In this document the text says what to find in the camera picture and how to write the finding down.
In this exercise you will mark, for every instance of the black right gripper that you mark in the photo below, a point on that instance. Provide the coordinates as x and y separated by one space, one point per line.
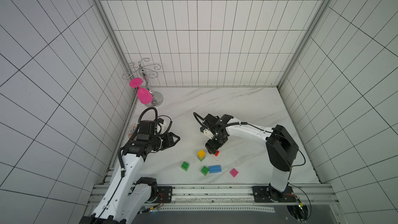
212 144

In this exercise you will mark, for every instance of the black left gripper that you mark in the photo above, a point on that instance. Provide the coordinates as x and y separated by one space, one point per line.
168 137

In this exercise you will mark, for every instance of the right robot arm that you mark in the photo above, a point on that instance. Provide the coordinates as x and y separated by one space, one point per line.
281 147

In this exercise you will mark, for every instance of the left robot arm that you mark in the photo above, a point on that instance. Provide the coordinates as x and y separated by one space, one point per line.
127 194

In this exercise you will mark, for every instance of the blue lego brick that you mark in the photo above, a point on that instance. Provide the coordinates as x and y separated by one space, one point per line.
215 169

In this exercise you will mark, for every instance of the magenta lego brick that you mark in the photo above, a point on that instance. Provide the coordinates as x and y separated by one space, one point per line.
234 172

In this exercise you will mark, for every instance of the patterned ceramic plate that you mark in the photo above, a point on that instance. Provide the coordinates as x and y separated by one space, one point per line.
132 130

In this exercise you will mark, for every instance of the pink plastic wine glass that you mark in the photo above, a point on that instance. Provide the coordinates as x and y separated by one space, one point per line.
143 94

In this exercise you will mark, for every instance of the metal glass rack stand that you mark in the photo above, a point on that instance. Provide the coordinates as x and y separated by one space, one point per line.
148 71

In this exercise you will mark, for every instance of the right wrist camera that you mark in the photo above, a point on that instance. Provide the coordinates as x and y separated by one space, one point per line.
208 133

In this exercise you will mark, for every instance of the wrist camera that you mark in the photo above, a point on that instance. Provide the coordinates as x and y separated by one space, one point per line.
163 124
208 133

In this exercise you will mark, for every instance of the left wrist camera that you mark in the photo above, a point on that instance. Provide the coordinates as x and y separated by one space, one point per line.
163 124

